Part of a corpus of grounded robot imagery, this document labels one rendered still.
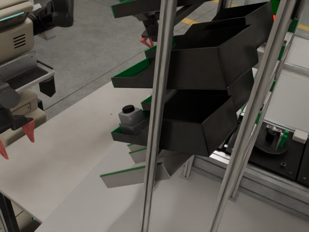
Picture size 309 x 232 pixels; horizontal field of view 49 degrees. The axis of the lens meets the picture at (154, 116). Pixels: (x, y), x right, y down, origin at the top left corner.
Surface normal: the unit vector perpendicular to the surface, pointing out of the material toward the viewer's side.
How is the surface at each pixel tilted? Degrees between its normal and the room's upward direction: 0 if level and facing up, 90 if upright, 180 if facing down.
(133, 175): 90
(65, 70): 0
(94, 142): 0
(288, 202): 90
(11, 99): 63
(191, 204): 0
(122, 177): 90
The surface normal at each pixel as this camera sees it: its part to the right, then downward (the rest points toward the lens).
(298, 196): -0.47, 0.52
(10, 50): 0.80, 0.51
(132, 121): 0.63, 0.14
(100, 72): 0.08, -0.77
